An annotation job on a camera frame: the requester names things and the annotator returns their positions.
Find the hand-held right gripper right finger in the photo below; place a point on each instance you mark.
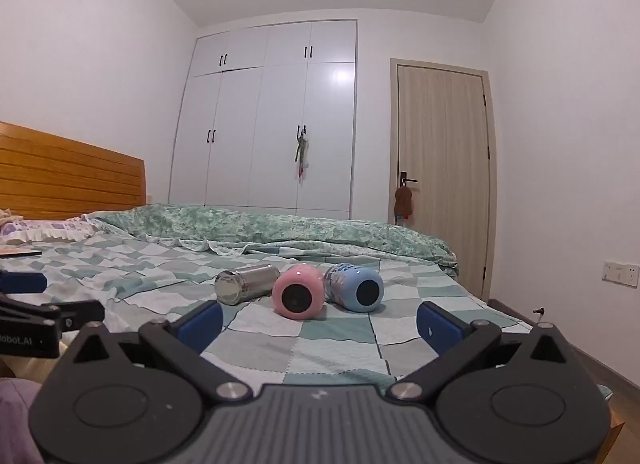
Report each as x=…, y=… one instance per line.
x=440, y=329

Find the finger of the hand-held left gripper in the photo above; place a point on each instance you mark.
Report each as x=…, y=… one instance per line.
x=82, y=316
x=22, y=282

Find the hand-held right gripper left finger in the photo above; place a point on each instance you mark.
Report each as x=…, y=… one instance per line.
x=202, y=325

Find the stainless steel bottle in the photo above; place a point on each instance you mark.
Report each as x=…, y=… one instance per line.
x=245, y=284

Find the blue patterned bottle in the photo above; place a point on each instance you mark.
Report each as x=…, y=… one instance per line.
x=357, y=288

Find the pink bottle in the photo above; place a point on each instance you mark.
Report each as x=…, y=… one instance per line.
x=298, y=292

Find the purple floral pillow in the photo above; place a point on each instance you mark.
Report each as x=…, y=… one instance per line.
x=47, y=230

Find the purple cloth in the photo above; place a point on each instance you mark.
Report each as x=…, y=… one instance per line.
x=17, y=419

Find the checked bed sheet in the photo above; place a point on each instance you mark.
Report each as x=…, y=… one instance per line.
x=325, y=339

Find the wooden headboard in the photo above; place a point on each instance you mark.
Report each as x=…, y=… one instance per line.
x=65, y=174

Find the green floral quilt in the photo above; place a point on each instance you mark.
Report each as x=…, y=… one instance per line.
x=280, y=229

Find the brown hanging pouch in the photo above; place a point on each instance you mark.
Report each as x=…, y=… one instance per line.
x=403, y=200

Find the light wooden door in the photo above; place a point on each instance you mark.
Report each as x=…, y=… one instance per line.
x=442, y=169

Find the white wardrobe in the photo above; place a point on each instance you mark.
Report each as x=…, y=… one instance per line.
x=265, y=119

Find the wall socket plate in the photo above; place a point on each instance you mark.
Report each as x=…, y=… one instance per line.
x=621, y=273

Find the wooden bed frame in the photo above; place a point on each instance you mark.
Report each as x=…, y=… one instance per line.
x=616, y=431

